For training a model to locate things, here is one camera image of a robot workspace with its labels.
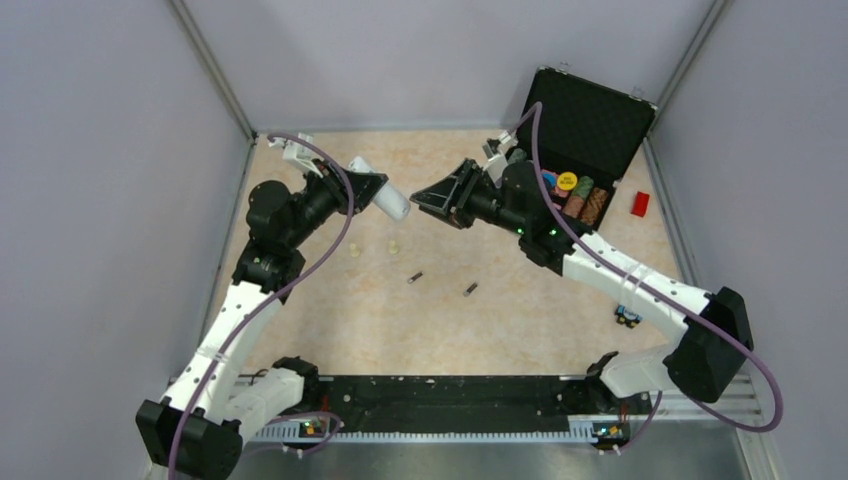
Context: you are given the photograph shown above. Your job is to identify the brown orange chip stack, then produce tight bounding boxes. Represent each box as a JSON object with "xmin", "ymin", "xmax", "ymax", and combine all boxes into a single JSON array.
[{"xmin": 578, "ymin": 187, "xmax": 609, "ymax": 229}]

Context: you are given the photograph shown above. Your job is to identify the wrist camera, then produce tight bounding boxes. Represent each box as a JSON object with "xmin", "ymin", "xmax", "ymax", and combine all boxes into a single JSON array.
[
  {"xmin": 482, "ymin": 130, "xmax": 515, "ymax": 167},
  {"xmin": 267, "ymin": 135, "xmax": 322, "ymax": 177}
]

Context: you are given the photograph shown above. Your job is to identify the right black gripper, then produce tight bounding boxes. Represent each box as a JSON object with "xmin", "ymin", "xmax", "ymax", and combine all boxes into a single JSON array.
[{"xmin": 411, "ymin": 160, "xmax": 528, "ymax": 236}]

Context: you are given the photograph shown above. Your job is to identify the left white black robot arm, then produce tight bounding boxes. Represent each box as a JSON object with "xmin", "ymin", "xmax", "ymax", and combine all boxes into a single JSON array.
[{"xmin": 135, "ymin": 167, "xmax": 388, "ymax": 479}]

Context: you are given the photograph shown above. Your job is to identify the yellow big blind chip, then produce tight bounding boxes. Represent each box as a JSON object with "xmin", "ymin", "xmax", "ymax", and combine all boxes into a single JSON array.
[{"xmin": 556, "ymin": 171, "xmax": 579, "ymax": 191}]

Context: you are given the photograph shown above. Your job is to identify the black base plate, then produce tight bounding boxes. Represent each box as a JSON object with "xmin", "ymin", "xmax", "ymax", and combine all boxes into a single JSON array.
[{"xmin": 258, "ymin": 374, "xmax": 654, "ymax": 436}]

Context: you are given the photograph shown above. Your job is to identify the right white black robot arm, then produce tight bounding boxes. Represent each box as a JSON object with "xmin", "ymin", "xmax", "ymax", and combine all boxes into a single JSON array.
[{"xmin": 410, "ymin": 159, "xmax": 752, "ymax": 412}]

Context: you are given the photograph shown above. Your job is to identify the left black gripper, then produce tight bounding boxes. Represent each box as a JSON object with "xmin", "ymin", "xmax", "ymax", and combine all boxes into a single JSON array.
[{"xmin": 284, "ymin": 157, "xmax": 388, "ymax": 247}]

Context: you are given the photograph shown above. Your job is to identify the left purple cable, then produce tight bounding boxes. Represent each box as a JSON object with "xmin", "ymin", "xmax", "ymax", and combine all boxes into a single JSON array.
[{"xmin": 166, "ymin": 133, "xmax": 356, "ymax": 480}]

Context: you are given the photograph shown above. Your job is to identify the white remote control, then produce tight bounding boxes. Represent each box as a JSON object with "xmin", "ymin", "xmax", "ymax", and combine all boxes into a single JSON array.
[{"xmin": 349, "ymin": 156, "xmax": 411, "ymax": 222}]

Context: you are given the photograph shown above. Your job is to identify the black poker chip case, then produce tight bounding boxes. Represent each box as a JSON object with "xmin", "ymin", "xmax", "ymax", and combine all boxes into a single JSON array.
[{"xmin": 524, "ymin": 67, "xmax": 656, "ymax": 230}]

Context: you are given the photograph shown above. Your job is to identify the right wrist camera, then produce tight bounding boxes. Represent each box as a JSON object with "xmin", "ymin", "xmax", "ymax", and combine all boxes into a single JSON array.
[{"xmin": 482, "ymin": 130, "xmax": 515, "ymax": 167}]

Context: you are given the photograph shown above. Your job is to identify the blue round chip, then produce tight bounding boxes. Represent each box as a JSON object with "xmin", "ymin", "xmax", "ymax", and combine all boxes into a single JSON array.
[{"xmin": 542, "ymin": 170, "xmax": 557, "ymax": 190}]

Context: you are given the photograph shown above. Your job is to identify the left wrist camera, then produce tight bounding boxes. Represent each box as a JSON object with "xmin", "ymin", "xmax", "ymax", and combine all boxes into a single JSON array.
[{"xmin": 267, "ymin": 135, "xmax": 322, "ymax": 177}]

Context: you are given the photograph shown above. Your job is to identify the green red chip stack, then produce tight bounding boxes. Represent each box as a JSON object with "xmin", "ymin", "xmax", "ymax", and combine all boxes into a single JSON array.
[{"xmin": 563, "ymin": 176, "xmax": 594, "ymax": 218}]

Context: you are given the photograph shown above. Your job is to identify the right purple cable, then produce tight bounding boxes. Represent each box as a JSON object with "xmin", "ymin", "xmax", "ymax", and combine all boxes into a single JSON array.
[{"xmin": 506, "ymin": 101, "xmax": 784, "ymax": 455}]

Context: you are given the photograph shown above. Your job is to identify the red toy brick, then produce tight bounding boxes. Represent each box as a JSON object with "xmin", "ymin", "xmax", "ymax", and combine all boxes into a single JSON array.
[{"xmin": 630, "ymin": 191, "xmax": 651, "ymax": 218}]

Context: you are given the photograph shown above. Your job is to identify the AAA battery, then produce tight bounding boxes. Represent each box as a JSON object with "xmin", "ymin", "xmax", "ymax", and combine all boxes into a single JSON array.
[
  {"xmin": 407, "ymin": 271, "xmax": 424, "ymax": 284},
  {"xmin": 463, "ymin": 282, "xmax": 478, "ymax": 297}
]

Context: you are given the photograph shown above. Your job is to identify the purple cable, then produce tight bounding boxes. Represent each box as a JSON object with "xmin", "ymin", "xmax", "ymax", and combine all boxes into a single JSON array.
[
  {"xmin": 506, "ymin": 101, "xmax": 784, "ymax": 455},
  {"xmin": 166, "ymin": 133, "xmax": 356, "ymax": 480}
]

